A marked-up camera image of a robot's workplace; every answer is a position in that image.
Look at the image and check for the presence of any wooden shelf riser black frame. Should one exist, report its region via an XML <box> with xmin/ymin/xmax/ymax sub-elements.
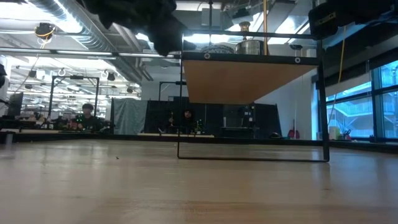
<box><xmin>176</xmin><ymin>29</ymin><xmax>331</xmax><ymax>164</ymax></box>

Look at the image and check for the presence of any window with black frame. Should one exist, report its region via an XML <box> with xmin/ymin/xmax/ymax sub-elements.
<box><xmin>323</xmin><ymin>58</ymin><xmax>398</xmax><ymax>142</ymax></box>

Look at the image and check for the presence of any black metal table frame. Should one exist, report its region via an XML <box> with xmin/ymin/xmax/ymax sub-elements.
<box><xmin>0</xmin><ymin>130</ymin><xmax>398</xmax><ymax>154</ymax></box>

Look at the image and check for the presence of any long ceiling light bar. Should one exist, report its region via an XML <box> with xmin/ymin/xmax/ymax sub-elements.
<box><xmin>0</xmin><ymin>47</ymin><xmax>177</xmax><ymax>60</ymax></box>

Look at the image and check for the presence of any gold candlestick holder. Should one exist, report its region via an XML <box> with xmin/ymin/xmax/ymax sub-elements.
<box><xmin>238</xmin><ymin>21</ymin><xmax>252</xmax><ymax>41</ymax></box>
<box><xmin>262</xmin><ymin>0</ymin><xmax>269</xmax><ymax>56</ymax></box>

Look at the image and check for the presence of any white jar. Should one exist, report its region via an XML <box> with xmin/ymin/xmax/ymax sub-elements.
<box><xmin>328</xmin><ymin>125</ymin><xmax>341</xmax><ymax>141</ymax></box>

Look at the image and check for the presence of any grey green curtain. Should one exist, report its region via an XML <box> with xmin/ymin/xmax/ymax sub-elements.
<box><xmin>111</xmin><ymin>97</ymin><xmax>149</xmax><ymax>136</ymax></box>

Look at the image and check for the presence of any dark computer monitor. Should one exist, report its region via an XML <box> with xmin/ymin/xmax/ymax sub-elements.
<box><xmin>7</xmin><ymin>91</ymin><xmax>24</xmax><ymax>118</ymax></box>

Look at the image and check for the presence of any black dome fixture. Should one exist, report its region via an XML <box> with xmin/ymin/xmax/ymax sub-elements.
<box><xmin>289</xmin><ymin>44</ymin><xmax>304</xmax><ymax>58</ymax></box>

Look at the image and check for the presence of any yellow hanging cable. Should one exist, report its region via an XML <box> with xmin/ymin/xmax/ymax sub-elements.
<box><xmin>326</xmin><ymin>25</ymin><xmax>347</xmax><ymax>127</ymax></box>

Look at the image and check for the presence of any silver ceiling duct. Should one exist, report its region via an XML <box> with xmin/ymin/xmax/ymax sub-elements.
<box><xmin>29</xmin><ymin>0</ymin><xmax>155</xmax><ymax>82</ymax></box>

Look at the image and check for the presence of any black partition wall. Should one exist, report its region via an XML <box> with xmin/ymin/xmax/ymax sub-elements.
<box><xmin>146</xmin><ymin>95</ymin><xmax>282</xmax><ymax>138</ymax></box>

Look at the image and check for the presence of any person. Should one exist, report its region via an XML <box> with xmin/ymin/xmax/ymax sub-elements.
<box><xmin>68</xmin><ymin>103</ymin><xmax>106</xmax><ymax>132</ymax></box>
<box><xmin>178</xmin><ymin>108</ymin><xmax>200</xmax><ymax>134</ymax></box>
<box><xmin>0</xmin><ymin>63</ymin><xmax>9</xmax><ymax>106</ymax></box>

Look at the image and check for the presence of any yellow black cable reel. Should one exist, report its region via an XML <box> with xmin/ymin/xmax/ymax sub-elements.
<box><xmin>34</xmin><ymin>22</ymin><xmax>57</xmax><ymax>40</ymax></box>

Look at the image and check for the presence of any grey speckled round candle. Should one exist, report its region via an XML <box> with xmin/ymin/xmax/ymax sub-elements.
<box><xmin>200</xmin><ymin>44</ymin><xmax>235</xmax><ymax>55</ymax></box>

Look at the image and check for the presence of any black gantry frame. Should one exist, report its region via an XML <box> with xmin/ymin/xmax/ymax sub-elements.
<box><xmin>47</xmin><ymin>75</ymin><xmax>101</xmax><ymax>127</ymax></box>

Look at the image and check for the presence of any red broom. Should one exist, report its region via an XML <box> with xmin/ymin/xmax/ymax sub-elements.
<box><xmin>286</xmin><ymin>119</ymin><xmax>302</xmax><ymax>140</ymax></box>

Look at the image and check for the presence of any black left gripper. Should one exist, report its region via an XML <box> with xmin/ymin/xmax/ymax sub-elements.
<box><xmin>82</xmin><ymin>0</ymin><xmax>197</xmax><ymax>57</ymax></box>

